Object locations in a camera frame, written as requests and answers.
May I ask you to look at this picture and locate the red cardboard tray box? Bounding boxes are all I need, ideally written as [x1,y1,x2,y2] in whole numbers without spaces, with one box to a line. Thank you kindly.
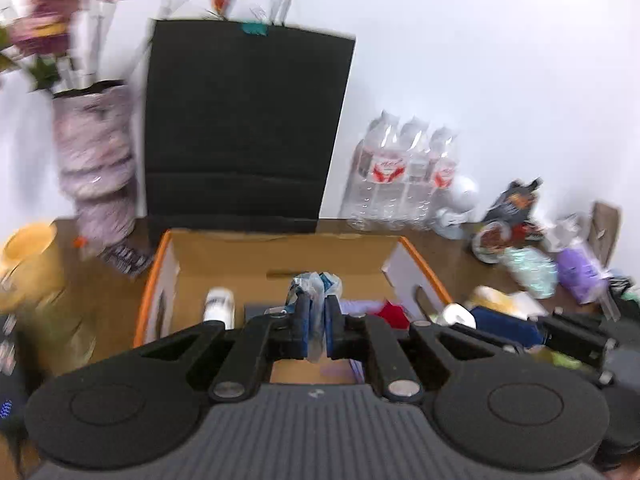
[134,230,452,346]

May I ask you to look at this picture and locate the water bottle left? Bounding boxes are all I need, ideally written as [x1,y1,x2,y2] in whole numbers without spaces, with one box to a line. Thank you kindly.
[343,110,402,231]

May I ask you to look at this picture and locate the blue wipes packet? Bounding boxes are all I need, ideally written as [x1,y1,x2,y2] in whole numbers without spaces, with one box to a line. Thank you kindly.
[470,307,544,349]

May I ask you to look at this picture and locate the yellow white plush toy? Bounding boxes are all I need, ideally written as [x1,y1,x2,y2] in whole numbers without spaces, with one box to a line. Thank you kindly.
[464,285,549,320]

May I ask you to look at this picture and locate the white robot figurine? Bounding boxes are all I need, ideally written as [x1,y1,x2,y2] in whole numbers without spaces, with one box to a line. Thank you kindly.
[433,174,480,240]

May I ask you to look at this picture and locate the black food pouch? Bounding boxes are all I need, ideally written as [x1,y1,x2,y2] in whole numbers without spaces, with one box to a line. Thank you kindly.
[470,176,546,265]

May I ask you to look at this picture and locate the clear bubble plastic bag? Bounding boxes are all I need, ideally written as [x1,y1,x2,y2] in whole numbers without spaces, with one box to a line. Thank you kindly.
[500,247,558,299]

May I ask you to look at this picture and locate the blue white packet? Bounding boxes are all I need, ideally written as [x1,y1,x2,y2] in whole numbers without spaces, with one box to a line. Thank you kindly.
[285,272,343,362]

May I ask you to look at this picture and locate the black paper bag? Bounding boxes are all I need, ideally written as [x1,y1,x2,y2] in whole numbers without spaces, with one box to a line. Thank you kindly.
[143,0,355,242]

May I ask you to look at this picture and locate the water bottle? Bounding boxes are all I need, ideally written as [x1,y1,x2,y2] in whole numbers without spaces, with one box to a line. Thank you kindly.
[425,126,460,228]
[343,110,402,231]
[390,117,431,229]

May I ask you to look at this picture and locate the water bottle middle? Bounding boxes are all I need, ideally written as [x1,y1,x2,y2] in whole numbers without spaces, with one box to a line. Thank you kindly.
[390,117,431,229]

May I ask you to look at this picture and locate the red artificial rose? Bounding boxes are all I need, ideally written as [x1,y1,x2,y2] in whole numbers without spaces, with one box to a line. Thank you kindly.
[371,300,411,330]

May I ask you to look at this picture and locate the purple knit pouch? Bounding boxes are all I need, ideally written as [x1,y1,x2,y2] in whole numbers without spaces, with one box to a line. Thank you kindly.
[340,298,386,384]

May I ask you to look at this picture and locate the water bottle right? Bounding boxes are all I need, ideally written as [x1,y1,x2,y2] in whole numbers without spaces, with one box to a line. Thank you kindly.
[425,126,460,228]

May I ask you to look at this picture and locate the dried pink flowers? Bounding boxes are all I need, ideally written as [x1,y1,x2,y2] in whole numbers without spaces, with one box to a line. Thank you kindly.
[0,0,151,94]

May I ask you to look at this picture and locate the glass cup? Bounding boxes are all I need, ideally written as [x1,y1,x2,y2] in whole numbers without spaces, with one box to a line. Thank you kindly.
[16,287,96,376]

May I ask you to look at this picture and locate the black PISEN charger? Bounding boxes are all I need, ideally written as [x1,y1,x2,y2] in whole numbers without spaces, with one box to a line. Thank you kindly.
[243,302,288,323]

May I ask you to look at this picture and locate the white handheld device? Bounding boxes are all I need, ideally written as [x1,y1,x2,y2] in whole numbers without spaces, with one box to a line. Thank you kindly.
[203,287,235,330]

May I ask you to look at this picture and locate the white plastic bottle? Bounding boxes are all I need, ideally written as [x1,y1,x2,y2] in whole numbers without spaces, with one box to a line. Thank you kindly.
[436,304,477,330]

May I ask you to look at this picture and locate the purple tissue pack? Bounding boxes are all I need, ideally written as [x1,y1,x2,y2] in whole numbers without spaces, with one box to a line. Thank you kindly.
[556,242,611,304]

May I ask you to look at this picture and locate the purple textured vase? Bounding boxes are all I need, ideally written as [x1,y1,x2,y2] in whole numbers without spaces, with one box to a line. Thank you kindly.
[52,80,137,246]

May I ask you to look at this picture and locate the yellow mug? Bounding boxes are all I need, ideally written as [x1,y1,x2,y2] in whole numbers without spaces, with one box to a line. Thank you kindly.
[1,222,65,312]

